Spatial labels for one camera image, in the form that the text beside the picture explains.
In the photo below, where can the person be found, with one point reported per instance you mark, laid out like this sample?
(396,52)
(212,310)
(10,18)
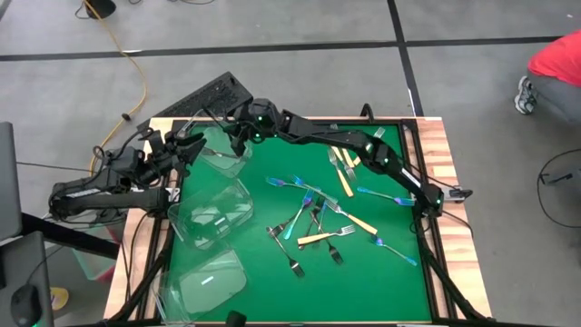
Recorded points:
(558,59)

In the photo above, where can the black pedestal stand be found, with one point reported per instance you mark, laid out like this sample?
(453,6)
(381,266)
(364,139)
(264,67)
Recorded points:
(101,6)

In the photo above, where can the dark grey desk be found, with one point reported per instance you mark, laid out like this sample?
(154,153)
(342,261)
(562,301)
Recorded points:
(27,259)

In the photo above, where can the grey flat slab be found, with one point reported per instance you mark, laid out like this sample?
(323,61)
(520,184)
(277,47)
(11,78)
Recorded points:
(8,181)

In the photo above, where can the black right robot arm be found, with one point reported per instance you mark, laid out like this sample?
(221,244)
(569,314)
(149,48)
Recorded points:
(363,143)

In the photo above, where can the black desk crossbar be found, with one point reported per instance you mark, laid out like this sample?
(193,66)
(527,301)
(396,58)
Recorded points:
(68,235)

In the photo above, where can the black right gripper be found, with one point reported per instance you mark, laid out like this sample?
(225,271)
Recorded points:
(261,120)

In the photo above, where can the black computer mouse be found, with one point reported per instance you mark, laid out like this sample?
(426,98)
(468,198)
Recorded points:
(25,305)

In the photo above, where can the pile of mixed forks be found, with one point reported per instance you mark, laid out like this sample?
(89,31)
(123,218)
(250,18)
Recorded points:
(335,254)

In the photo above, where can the yellow round disc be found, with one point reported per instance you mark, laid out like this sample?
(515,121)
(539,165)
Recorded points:
(60,299)

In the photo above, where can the clear plastic bin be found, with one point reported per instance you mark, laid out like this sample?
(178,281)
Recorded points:
(204,286)
(218,213)
(213,136)

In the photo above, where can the green table mat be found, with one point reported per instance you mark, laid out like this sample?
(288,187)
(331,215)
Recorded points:
(363,290)

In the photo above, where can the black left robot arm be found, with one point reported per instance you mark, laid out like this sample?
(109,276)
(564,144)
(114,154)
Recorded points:
(104,200)

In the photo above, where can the white mounting bracket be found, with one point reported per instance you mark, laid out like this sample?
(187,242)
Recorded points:
(174,194)

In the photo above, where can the black rounded object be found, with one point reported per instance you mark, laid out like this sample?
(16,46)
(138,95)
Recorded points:
(236,319)

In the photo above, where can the black table clamp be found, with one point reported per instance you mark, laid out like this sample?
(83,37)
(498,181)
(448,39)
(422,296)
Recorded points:
(367,111)

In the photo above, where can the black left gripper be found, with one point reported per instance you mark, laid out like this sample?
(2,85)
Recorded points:
(165,152)

